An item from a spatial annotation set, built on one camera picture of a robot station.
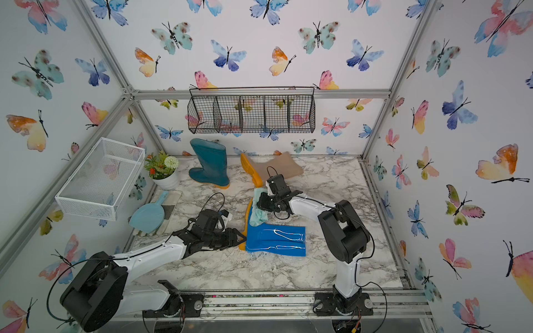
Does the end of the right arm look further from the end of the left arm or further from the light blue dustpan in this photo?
the light blue dustpan

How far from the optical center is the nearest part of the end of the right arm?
2.33 ft

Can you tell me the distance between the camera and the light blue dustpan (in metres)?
0.94

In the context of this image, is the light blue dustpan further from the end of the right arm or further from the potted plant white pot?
the end of the right arm

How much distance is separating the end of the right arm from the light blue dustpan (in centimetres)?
50

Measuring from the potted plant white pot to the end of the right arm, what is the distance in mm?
468

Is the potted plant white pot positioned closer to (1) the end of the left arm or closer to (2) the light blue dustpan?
(2) the light blue dustpan

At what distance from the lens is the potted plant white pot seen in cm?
97

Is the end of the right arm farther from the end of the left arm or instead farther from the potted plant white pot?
the potted plant white pot
